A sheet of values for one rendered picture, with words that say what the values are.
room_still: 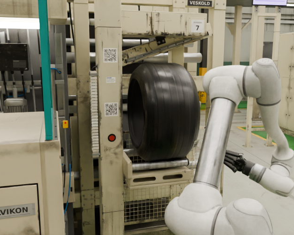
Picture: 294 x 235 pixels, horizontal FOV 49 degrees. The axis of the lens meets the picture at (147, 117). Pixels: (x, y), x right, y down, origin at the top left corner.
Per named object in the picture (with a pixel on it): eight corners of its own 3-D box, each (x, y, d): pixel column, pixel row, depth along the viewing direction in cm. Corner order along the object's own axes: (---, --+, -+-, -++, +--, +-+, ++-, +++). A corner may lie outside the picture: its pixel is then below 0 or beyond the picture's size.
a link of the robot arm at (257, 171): (256, 186, 165) (245, 181, 167) (262, 176, 171) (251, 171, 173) (262, 174, 159) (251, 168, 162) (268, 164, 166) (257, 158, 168)
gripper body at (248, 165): (251, 168, 162) (234, 159, 166) (246, 180, 167) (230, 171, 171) (256, 160, 168) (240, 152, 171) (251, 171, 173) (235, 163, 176)
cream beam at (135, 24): (115, 34, 197) (115, 9, 194) (108, 37, 221) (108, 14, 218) (207, 36, 213) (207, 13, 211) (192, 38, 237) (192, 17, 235)
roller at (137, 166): (129, 173, 180) (130, 167, 178) (128, 167, 184) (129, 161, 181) (188, 167, 190) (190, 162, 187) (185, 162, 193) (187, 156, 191)
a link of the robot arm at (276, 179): (255, 189, 165) (264, 172, 174) (285, 205, 159) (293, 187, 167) (262, 175, 158) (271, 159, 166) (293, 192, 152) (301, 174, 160)
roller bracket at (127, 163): (127, 179, 175) (127, 162, 174) (114, 158, 213) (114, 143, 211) (133, 179, 176) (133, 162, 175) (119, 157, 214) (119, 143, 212)
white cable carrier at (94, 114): (92, 157, 181) (90, 71, 172) (91, 155, 186) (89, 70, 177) (100, 156, 182) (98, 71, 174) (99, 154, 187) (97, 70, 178)
